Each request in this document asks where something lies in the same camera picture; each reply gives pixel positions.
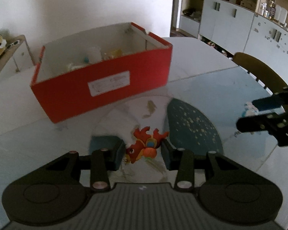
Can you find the white pastel lidded cup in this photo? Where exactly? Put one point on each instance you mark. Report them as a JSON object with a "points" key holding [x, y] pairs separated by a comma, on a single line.
{"points": [[94, 55]]}

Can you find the red orange fish toy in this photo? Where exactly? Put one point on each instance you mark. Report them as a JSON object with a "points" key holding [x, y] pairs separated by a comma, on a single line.
{"points": [[145, 144]]}

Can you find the white bunny figurine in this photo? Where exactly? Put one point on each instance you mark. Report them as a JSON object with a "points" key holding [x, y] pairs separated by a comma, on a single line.
{"points": [[249, 110]]}

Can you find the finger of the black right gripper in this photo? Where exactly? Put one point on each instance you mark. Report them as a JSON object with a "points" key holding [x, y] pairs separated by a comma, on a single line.
{"points": [[268, 103], [264, 122]]}

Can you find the white sunglasses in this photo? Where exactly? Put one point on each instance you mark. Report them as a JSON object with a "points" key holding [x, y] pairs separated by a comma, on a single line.
{"points": [[13, 44]]}

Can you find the red cardboard storage box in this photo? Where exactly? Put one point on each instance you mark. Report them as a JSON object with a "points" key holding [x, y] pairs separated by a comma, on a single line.
{"points": [[66, 84]]}

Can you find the yellow rectangular carton box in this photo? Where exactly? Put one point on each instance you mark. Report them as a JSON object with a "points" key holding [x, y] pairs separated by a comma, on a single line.
{"points": [[112, 54]]}

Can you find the white drawer cabinet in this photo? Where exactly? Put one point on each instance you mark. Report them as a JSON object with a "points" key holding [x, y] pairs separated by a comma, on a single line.
{"points": [[16, 60]]}

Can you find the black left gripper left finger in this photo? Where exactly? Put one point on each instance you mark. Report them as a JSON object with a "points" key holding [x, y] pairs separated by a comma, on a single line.
{"points": [[105, 155]]}

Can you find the light blue wall cabinet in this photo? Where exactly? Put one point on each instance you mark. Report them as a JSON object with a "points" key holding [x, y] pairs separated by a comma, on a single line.
{"points": [[237, 29]]}

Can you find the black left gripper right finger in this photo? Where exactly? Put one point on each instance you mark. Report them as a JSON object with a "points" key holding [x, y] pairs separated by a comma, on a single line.
{"points": [[180, 160]]}

